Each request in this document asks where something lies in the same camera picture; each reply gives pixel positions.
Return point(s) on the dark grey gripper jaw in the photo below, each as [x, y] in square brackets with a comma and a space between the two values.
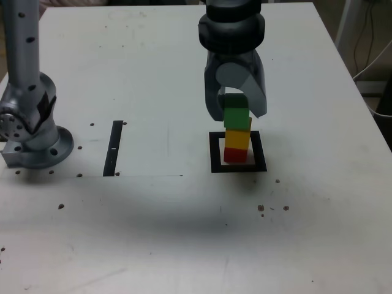
[210, 98]

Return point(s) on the black tape strip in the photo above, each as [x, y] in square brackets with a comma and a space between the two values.
[111, 159]

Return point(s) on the green cube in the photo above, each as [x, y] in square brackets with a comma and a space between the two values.
[235, 118]

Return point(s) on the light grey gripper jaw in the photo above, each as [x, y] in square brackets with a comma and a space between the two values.
[232, 75]

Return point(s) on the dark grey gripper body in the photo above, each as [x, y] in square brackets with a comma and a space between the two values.
[232, 58]

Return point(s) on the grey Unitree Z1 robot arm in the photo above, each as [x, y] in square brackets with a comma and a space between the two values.
[21, 61]

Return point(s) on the black tape square outline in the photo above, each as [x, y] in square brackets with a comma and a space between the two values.
[215, 153]

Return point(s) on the yellow cube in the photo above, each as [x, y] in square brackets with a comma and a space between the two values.
[237, 139]

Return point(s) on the white frame post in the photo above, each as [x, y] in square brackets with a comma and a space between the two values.
[344, 21]

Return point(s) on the red cube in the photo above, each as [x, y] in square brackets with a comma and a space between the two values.
[235, 155]

